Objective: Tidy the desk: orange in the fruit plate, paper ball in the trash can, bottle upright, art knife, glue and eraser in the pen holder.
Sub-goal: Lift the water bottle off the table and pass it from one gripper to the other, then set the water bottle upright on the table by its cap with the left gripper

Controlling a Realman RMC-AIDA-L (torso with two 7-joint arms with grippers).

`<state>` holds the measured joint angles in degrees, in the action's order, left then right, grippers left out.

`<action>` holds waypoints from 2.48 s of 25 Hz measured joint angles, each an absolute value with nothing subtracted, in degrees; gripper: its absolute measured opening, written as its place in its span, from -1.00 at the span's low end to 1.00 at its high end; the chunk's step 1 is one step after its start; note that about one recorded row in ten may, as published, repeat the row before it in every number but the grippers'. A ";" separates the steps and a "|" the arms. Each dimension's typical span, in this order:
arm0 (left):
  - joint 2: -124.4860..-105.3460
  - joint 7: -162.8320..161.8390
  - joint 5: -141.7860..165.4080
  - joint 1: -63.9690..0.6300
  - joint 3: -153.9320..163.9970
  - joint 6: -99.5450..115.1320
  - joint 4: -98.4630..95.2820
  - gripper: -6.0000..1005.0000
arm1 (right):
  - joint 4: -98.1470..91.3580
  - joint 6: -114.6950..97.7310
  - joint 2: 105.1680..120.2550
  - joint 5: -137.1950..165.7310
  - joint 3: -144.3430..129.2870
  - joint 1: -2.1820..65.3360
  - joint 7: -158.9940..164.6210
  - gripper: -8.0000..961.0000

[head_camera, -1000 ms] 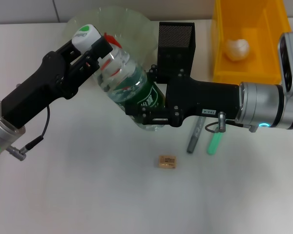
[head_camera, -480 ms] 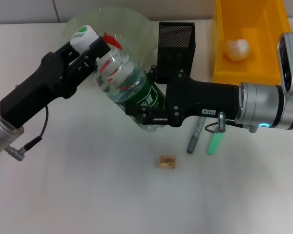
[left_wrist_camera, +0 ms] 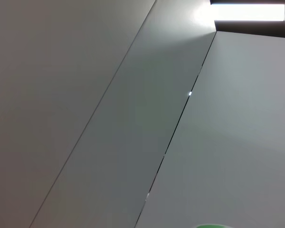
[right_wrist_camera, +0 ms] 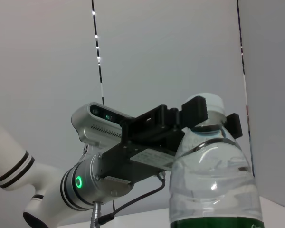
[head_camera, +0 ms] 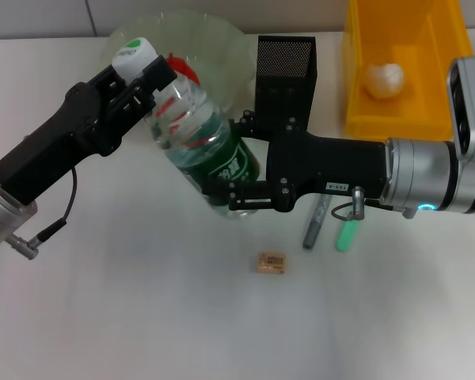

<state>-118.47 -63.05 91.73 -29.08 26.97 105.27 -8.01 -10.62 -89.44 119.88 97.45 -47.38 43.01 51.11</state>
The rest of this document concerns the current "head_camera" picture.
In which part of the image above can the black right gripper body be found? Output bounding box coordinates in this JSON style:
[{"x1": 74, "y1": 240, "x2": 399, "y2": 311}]
[{"x1": 267, "y1": 129, "x2": 388, "y2": 213}]

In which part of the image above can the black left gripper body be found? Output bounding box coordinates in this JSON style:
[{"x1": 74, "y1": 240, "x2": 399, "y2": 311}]
[{"x1": 0, "y1": 81, "x2": 143, "y2": 206}]

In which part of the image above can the red-orange fruit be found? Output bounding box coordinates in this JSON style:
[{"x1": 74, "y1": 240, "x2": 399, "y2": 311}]
[{"x1": 166, "y1": 53, "x2": 202, "y2": 88}]

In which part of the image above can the clear water bottle green label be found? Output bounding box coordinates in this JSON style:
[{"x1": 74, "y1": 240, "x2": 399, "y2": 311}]
[{"x1": 111, "y1": 36, "x2": 262, "y2": 219}]

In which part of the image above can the white garlic bulb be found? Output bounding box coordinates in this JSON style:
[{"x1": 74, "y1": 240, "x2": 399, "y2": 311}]
[{"x1": 363, "y1": 62, "x2": 407, "y2": 101}]

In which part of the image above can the black mesh pen holder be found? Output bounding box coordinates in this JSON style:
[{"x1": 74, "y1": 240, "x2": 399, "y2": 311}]
[{"x1": 254, "y1": 34, "x2": 319, "y2": 131}]

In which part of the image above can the small beige eraser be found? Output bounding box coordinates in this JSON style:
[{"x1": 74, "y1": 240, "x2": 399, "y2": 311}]
[{"x1": 256, "y1": 252, "x2": 288, "y2": 276}]

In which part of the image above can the grey pen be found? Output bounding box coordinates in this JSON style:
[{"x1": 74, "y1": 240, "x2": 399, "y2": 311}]
[{"x1": 302, "y1": 193, "x2": 333, "y2": 250}]

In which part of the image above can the mint green pen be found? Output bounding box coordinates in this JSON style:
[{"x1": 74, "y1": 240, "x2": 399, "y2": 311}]
[{"x1": 335, "y1": 219, "x2": 359, "y2": 253}]

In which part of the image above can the pale green glass fruit plate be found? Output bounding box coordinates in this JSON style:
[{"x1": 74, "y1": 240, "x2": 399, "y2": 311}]
[{"x1": 102, "y1": 11, "x2": 258, "y2": 120}]

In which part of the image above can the yellow plastic storage bin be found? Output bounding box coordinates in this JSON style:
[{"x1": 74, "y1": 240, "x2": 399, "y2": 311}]
[{"x1": 342, "y1": 0, "x2": 474, "y2": 143}]

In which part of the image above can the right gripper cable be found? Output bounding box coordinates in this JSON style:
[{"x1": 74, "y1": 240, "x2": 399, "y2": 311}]
[{"x1": 331, "y1": 185, "x2": 367, "y2": 222}]

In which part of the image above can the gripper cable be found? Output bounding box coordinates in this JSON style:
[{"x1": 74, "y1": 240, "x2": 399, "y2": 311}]
[
  {"x1": 331, "y1": 185, "x2": 367, "y2": 222},
  {"x1": 6, "y1": 165, "x2": 78, "y2": 260}
]

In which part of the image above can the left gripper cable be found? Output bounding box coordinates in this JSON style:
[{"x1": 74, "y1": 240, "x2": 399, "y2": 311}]
[{"x1": 6, "y1": 165, "x2": 78, "y2": 260}]

